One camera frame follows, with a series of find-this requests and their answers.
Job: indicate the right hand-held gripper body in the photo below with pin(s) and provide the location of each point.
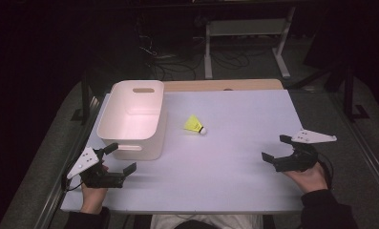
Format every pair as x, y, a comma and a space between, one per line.
300, 160

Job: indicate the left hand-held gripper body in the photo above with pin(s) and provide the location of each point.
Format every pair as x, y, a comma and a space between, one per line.
96, 180

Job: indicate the white plastic bin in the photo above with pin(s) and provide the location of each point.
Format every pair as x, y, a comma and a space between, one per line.
133, 119

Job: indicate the yellow shuttlecock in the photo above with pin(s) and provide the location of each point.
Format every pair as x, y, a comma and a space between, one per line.
194, 125

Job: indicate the person's left hand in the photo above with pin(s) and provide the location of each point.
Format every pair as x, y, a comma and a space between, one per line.
93, 198

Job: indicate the person's right hand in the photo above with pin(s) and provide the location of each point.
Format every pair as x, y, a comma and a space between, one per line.
311, 181

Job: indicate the black metal stand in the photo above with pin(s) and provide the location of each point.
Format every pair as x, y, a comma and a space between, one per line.
349, 92
85, 95

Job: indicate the person's white shirt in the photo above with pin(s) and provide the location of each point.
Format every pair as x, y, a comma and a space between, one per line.
209, 219

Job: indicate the aluminium rail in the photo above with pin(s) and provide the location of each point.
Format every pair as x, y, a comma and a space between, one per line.
365, 152
72, 149

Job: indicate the white metal desk frame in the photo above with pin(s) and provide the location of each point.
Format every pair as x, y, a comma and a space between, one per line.
247, 27

